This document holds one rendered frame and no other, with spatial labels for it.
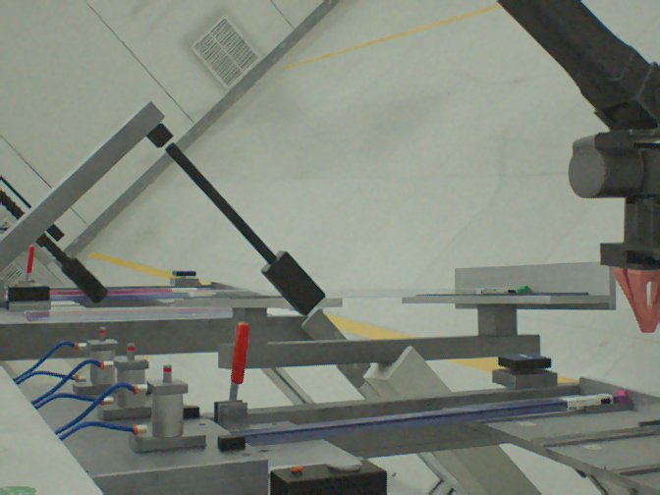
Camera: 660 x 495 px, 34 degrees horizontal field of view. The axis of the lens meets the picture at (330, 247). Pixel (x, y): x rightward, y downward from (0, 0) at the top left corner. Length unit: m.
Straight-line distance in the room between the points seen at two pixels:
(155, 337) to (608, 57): 0.99
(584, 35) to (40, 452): 0.75
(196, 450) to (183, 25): 8.18
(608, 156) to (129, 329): 0.97
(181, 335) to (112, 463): 1.16
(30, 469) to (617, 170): 0.73
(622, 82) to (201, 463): 0.68
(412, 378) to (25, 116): 7.28
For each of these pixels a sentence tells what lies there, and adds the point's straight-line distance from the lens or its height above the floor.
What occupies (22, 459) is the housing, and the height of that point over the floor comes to 1.25.
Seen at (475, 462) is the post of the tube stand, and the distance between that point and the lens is 1.48.
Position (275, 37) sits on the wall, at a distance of 9.12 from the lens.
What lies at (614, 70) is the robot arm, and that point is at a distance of 1.20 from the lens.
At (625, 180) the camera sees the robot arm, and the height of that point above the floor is 0.92.
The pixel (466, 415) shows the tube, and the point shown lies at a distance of 1.12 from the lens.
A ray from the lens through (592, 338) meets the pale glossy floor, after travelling 2.78.
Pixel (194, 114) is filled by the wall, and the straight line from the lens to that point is 8.82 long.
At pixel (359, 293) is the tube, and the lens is 1.39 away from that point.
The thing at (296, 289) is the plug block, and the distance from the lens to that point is 0.74.
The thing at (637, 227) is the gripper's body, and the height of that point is 0.86.
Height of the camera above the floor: 1.43
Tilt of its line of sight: 18 degrees down
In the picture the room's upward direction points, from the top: 41 degrees counter-clockwise
